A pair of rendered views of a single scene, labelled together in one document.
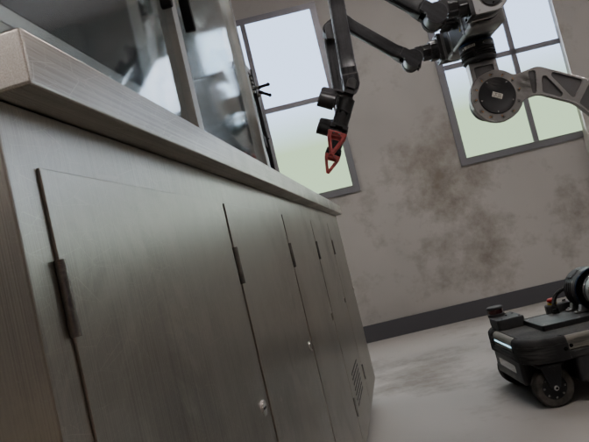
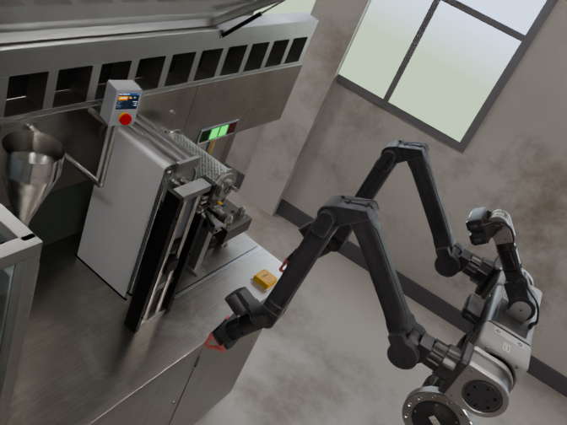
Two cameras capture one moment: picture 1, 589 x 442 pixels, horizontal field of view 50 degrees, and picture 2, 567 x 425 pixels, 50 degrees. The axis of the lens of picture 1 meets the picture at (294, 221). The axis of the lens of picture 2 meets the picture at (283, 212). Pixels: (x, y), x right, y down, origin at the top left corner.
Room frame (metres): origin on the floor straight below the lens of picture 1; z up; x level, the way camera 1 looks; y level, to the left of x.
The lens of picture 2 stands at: (0.93, -0.52, 2.38)
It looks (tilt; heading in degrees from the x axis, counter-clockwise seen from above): 32 degrees down; 13
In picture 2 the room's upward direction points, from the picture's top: 25 degrees clockwise
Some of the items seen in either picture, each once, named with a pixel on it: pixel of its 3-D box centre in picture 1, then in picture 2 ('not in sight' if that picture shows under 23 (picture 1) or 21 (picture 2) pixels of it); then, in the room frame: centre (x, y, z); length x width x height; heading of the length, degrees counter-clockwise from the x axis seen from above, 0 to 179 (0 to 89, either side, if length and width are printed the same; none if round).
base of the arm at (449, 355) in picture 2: (457, 5); (444, 360); (2.19, -0.74, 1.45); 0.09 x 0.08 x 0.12; 179
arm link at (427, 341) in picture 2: (438, 16); (412, 348); (2.19, -0.66, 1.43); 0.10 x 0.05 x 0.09; 89
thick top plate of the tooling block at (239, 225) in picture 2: not in sight; (201, 201); (2.82, 0.25, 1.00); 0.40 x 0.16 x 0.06; 82
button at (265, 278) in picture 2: not in sight; (265, 278); (2.74, -0.14, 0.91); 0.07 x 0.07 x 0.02; 82
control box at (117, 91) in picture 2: not in sight; (122, 104); (2.08, 0.22, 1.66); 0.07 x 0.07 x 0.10; 67
